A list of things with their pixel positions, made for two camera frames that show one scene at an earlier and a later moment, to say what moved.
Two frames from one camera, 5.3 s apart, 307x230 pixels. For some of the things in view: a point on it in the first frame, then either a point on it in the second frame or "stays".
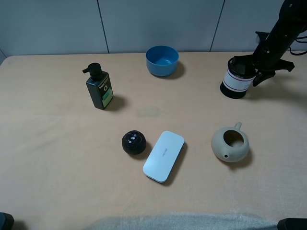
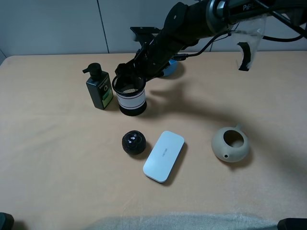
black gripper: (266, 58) to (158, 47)
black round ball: (134, 142) stays
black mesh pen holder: (238, 78) to (132, 102)
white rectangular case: (163, 156) stays
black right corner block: (292, 224) stays
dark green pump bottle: (99, 86) stays
